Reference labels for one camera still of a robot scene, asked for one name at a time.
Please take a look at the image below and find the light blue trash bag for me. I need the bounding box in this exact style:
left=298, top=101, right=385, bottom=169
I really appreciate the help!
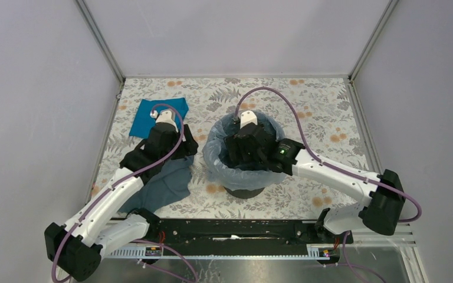
left=202, top=113, right=285, bottom=191

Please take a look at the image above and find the black plastic trash bin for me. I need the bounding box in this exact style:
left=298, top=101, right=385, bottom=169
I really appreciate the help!
left=225, top=187, right=265, bottom=199

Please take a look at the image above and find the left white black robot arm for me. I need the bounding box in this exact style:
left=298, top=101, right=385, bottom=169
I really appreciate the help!
left=44, top=121, right=198, bottom=282

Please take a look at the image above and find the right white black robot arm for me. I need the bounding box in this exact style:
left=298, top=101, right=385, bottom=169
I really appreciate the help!
left=225, top=123, right=405, bottom=243

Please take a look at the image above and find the bright blue trash bag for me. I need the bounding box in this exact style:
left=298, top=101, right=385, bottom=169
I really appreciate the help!
left=129, top=98, right=189, bottom=139

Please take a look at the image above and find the grey blue trash bag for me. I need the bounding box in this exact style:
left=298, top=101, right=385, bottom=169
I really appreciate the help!
left=118, top=156, right=195, bottom=213

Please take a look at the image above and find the floral patterned table mat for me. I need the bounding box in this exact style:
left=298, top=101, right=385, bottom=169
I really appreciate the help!
left=91, top=78, right=370, bottom=219

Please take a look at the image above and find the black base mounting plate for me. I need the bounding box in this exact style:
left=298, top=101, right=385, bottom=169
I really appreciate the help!
left=143, top=218, right=354, bottom=249

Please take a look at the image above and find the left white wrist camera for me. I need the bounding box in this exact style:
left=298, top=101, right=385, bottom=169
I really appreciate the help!
left=150, top=108, right=178, bottom=132

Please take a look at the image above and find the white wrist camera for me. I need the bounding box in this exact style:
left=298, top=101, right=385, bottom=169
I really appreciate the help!
left=150, top=108, right=178, bottom=132
left=234, top=110, right=258, bottom=130

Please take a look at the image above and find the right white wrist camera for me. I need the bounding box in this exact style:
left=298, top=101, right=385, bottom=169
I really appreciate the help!
left=234, top=110, right=258, bottom=130

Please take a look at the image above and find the left aluminium frame post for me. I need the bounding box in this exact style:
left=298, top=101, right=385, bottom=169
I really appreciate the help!
left=74, top=0, right=125, bottom=85

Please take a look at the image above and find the aluminium frame post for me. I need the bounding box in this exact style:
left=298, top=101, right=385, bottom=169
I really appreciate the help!
left=349, top=0, right=401, bottom=81
left=74, top=0, right=125, bottom=85

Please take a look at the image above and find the white slotted cable duct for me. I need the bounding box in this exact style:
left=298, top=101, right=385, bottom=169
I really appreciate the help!
left=106, top=244, right=331, bottom=261

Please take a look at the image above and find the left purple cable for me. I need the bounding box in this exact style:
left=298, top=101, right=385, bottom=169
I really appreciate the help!
left=50, top=103, right=200, bottom=283

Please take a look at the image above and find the right aluminium frame post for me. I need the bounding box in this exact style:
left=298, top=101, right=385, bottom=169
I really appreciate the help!
left=349, top=0, right=401, bottom=81

